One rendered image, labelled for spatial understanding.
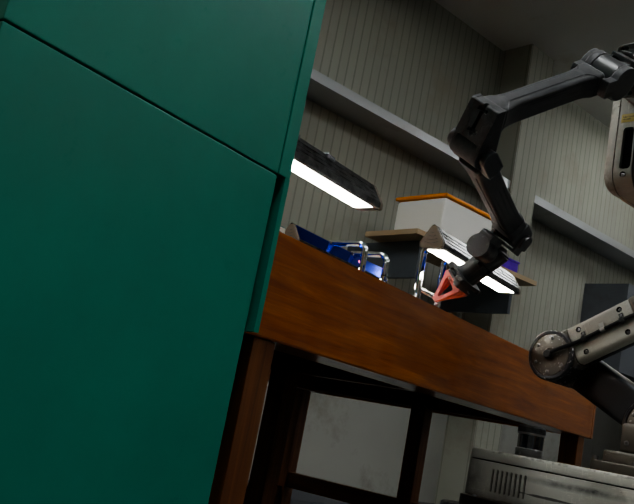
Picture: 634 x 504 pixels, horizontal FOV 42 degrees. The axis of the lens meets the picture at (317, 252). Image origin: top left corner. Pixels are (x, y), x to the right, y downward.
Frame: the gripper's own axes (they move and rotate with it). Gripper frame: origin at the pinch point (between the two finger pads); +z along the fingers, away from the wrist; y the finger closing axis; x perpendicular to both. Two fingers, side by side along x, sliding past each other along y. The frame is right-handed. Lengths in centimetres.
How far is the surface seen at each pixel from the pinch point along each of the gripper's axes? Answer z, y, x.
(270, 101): -14, 85, 0
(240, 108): -12, 91, 3
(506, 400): 6.2, -33.7, 18.9
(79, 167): 2, 116, 18
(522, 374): 0.5, -41.6, 12.4
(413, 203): 43, -231, -188
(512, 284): -3, -90, -36
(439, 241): -0.3, -36.0, -34.7
